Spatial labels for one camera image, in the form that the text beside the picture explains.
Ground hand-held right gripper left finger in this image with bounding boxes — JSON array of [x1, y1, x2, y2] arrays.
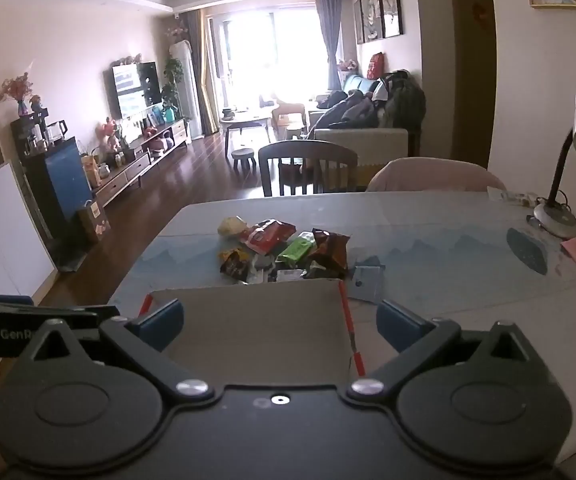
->
[[30, 299, 216, 402]]

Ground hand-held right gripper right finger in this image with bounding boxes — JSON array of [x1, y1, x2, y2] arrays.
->
[[345, 299, 536, 402]]

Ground light blue snack packet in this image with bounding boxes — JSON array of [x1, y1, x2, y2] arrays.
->
[[350, 264, 386, 303]]

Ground dark brown snack packet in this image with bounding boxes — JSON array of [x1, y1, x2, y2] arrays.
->
[[219, 249, 253, 282]]

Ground white cardboard box red edges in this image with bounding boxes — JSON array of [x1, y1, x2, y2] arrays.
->
[[138, 278, 367, 388]]

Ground red-brown foil snack packet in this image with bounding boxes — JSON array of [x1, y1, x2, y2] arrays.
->
[[308, 228, 351, 270]]

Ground white storage cabinet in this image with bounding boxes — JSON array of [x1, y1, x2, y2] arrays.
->
[[0, 0, 56, 302]]

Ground pale yellow snack packet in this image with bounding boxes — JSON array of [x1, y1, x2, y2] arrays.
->
[[218, 216, 251, 238]]

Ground green snack packet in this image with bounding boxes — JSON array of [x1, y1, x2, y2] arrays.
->
[[276, 231, 317, 265]]

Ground red snack packet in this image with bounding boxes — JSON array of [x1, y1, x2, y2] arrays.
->
[[242, 219, 296, 253]]

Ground dark blue table mat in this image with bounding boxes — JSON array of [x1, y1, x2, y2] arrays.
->
[[506, 227, 549, 276]]

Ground wooden television cabinet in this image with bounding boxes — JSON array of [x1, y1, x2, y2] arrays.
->
[[92, 117, 191, 208]]

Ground pink upholstered chair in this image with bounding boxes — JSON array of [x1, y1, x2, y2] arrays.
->
[[366, 157, 506, 193]]

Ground black water dispenser cabinet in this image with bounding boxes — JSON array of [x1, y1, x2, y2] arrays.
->
[[10, 110, 93, 272]]

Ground beige sofa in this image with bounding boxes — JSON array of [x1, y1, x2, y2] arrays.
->
[[309, 75, 409, 158]]

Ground small dark stool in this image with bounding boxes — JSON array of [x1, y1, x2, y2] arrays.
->
[[231, 148, 257, 176]]

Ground dark wooden chair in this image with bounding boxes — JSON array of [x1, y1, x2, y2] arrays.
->
[[258, 140, 359, 197]]

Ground pile of dark clothes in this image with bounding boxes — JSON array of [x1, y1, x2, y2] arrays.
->
[[318, 90, 383, 129]]

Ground round coffee table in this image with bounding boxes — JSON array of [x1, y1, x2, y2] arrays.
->
[[219, 107, 273, 158]]

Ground dark backpack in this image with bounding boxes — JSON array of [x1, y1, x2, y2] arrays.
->
[[378, 71, 427, 129]]

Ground white floor air conditioner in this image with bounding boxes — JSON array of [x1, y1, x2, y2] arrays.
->
[[169, 40, 203, 140]]

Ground flat screen television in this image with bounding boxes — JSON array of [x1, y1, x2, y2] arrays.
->
[[112, 61, 163, 120]]

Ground pink flowers in vase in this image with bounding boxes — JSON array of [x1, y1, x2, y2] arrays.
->
[[0, 72, 36, 116]]

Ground small wooden chair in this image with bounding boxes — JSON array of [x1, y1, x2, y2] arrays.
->
[[273, 95, 307, 129]]

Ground green potted plant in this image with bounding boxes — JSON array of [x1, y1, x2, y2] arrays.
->
[[160, 57, 185, 111]]

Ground brown wooden door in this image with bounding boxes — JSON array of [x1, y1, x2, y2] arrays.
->
[[450, 0, 498, 171]]

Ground brown curtain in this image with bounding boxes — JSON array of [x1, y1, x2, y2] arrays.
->
[[187, 9, 219, 136]]

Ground blue-grey curtain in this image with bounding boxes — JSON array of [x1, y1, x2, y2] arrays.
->
[[315, 0, 345, 90]]

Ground small framed wall picture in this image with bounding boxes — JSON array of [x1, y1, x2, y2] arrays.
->
[[354, 0, 367, 45]]

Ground medium framed wall picture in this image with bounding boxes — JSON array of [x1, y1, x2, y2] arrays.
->
[[361, 0, 383, 42]]

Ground large framed wall picture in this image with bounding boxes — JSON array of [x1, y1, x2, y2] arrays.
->
[[379, 0, 403, 39]]

